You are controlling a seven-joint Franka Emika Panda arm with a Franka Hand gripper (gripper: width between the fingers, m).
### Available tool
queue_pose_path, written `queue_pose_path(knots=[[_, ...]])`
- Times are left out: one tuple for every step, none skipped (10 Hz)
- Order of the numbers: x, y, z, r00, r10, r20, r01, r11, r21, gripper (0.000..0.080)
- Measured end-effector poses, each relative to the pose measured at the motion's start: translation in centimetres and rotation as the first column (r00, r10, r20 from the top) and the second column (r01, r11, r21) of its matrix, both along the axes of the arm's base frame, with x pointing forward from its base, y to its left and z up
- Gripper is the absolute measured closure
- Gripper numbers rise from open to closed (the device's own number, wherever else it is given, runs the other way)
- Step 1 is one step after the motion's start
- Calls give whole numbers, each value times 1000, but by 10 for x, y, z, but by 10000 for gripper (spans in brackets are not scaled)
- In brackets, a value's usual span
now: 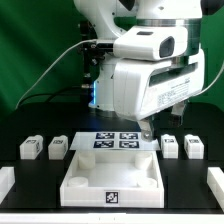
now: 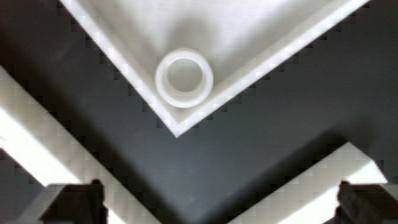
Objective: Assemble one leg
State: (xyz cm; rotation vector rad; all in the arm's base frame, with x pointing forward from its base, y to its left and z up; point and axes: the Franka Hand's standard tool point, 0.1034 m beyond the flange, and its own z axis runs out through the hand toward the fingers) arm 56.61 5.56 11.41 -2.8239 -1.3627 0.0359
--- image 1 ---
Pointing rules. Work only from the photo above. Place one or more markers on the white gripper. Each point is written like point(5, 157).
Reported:
point(142, 89)

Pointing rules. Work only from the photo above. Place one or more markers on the white square tabletop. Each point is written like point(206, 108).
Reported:
point(113, 178)

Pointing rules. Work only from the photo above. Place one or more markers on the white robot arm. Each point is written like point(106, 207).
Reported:
point(113, 18)

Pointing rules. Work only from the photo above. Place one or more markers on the white right obstacle bar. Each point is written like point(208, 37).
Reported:
point(215, 181)

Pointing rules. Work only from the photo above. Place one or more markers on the white obstacle bar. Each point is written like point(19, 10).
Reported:
point(7, 180)
point(215, 181)

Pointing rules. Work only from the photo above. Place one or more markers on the white sheet with tags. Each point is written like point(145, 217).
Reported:
point(112, 141)

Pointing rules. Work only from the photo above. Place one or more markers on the white left obstacle bar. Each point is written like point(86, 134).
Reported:
point(7, 180)

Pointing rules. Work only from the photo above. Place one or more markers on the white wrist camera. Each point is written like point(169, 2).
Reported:
point(151, 43)

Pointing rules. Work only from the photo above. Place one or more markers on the black camera on base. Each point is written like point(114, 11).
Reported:
point(93, 53)

